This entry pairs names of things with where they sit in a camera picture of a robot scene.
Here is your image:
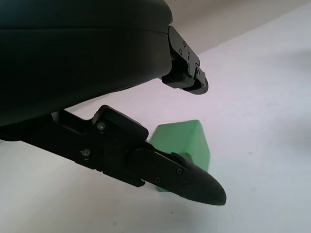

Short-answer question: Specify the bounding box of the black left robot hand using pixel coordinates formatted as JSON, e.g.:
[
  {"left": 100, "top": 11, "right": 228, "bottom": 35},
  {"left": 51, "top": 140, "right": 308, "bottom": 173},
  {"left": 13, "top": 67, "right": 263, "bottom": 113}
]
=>
[{"left": 0, "top": 0, "right": 228, "bottom": 207}]

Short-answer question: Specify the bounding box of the green cube block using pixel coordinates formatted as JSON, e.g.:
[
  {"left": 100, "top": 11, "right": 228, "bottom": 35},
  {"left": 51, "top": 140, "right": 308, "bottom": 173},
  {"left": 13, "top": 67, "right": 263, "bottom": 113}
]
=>
[{"left": 148, "top": 119, "right": 211, "bottom": 193}]

